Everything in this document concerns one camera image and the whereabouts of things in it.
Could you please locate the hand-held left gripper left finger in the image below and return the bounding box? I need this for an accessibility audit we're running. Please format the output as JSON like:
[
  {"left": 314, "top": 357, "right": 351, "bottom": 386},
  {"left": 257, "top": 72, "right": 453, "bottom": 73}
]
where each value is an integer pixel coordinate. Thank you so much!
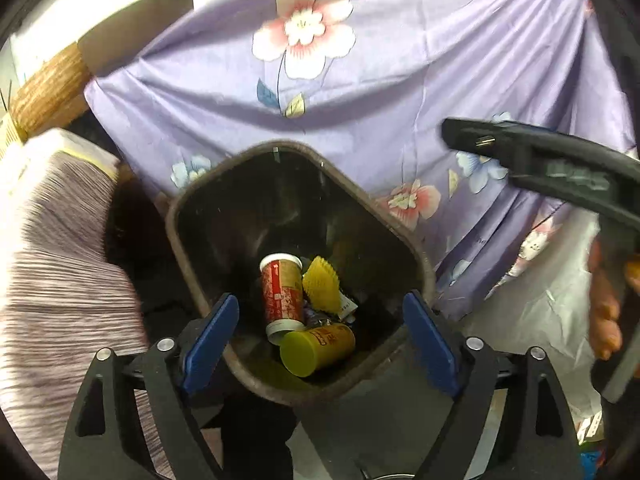
[{"left": 57, "top": 293, "right": 240, "bottom": 480}]

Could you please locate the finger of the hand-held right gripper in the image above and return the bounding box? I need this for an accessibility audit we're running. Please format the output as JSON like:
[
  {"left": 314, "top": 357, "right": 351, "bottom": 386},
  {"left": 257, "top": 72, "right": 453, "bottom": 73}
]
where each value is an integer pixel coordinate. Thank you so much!
[
  {"left": 441, "top": 117, "right": 531, "bottom": 163},
  {"left": 492, "top": 119, "right": 558, "bottom": 134}
]

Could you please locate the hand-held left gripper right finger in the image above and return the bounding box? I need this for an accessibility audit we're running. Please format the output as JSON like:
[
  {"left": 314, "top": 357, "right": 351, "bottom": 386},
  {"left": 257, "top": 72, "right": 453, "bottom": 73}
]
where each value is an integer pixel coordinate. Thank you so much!
[{"left": 402, "top": 290, "right": 586, "bottom": 480}]

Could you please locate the red patterned paper cup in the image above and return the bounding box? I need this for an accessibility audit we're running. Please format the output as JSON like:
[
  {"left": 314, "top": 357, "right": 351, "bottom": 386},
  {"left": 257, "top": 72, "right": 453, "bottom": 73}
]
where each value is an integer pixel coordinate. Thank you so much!
[{"left": 260, "top": 253, "right": 307, "bottom": 346}]

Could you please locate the yellow paper cup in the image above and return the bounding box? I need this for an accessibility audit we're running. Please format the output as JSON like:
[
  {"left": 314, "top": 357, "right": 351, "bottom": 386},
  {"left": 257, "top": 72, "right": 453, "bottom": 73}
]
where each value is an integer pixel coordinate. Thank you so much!
[{"left": 279, "top": 323, "right": 357, "bottom": 378}]

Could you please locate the yellow foam net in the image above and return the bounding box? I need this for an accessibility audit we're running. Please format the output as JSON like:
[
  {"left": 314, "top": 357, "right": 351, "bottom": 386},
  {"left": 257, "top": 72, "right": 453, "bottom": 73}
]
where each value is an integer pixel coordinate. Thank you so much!
[{"left": 302, "top": 256, "right": 342, "bottom": 311}]

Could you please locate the black trash bin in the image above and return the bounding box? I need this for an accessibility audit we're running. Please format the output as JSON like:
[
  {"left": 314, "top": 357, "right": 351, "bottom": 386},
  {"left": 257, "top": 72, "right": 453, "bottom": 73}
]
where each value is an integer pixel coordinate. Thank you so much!
[{"left": 165, "top": 139, "right": 437, "bottom": 407}]

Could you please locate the person's right hand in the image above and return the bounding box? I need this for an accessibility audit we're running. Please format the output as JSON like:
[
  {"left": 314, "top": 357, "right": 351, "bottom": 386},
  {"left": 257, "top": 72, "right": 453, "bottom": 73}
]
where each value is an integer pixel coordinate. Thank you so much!
[{"left": 587, "top": 240, "right": 626, "bottom": 361}]

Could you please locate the purple floral cloth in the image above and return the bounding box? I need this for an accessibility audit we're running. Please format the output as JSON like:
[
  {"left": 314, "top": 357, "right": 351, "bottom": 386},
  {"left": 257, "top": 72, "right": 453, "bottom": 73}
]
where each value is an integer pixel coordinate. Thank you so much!
[{"left": 84, "top": 0, "right": 638, "bottom": 321}]

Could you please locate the large white plastic bag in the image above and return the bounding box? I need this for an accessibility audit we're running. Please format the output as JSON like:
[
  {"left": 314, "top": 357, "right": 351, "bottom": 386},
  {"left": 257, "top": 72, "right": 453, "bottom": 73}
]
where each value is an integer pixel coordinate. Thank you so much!
[{"left": 435, "top": 205, "right": 606, "bottom": 441}]

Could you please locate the woven pattern wash basin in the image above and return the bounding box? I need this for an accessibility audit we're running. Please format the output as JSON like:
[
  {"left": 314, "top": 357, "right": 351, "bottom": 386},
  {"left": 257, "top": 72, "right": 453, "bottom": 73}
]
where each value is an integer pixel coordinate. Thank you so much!
[{"left": 9, "top": 42, "right": 93, "bottom": 133}]

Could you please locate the brown and cream rice cooker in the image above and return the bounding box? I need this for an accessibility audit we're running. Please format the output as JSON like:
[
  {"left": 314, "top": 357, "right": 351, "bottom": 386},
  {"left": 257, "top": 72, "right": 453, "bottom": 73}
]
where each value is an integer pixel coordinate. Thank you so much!
[{"left": 10, "top": 0, "right": 196, "bottom": 78}]

